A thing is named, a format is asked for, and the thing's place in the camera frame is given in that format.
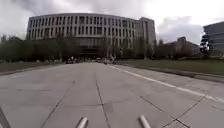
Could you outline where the grey concrete slab pavement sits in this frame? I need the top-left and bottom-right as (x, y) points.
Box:
(0, 62), (224, 128)

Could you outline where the large grey many-windowed building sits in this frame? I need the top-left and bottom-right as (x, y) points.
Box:
(25, 12), (157, 61)

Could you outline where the robot's own part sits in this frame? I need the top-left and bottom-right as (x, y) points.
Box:
(76, 116), (89, 128)
(138, 114), (152, 128)

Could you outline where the green grass field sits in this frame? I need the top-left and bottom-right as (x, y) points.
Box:
(114, 58), (224, 77)

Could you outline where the row of trees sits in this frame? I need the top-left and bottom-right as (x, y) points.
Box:
(0, 33), (201, 63)

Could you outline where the distant reddish building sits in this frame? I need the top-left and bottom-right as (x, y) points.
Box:
(163, 36), (203, 58)

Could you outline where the concrete kerb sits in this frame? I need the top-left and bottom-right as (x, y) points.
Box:
(114, 62), (224, 84)

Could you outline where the grass strip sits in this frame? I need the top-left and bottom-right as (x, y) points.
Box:
(0, 60), (66, 74)

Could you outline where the dark glass building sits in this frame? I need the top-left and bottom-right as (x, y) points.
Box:
(202, 21), (224, 58)

